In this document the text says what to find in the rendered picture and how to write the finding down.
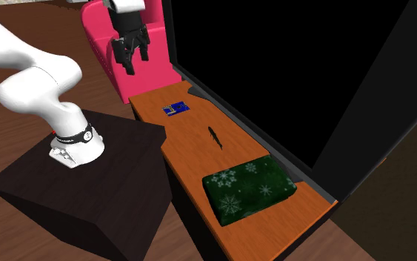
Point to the pink armchair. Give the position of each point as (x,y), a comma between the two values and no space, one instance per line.
(103,39)

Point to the blue circuit board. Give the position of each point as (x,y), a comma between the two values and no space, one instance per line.
(175,108)

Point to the dark wooden robot stand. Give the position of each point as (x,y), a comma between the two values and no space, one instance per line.
(92,188)

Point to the black pen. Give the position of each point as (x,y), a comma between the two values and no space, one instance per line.
(215,137)

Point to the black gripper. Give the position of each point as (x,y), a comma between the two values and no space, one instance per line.
(124,22)

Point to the green snowflake gift box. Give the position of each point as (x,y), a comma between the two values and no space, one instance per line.
(249,188)

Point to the large black television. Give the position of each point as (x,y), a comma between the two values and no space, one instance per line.
(284,72)

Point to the orange wooden tv stand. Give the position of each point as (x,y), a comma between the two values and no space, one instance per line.
(193,144)

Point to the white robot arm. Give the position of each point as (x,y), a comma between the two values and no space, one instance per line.
(38,90)

